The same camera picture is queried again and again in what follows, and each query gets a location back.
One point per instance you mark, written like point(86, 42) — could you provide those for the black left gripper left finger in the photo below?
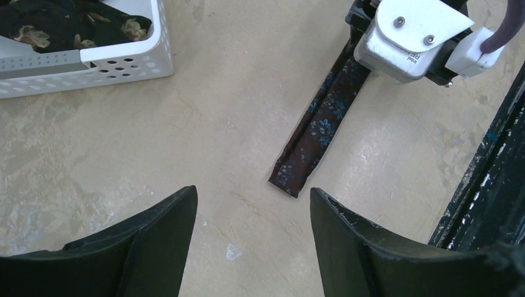
point(143, 255)

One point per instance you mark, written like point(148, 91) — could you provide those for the maroon blue floral tie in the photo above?
point(319, 124)

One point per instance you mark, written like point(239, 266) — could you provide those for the white perforated plastic basket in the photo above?
point(25, 72)

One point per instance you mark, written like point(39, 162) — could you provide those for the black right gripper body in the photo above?
point(360, 17)

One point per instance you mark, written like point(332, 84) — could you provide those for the dark ties in basket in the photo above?
point(52, 26)

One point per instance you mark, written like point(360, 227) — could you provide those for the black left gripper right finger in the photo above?
point(357, 257)

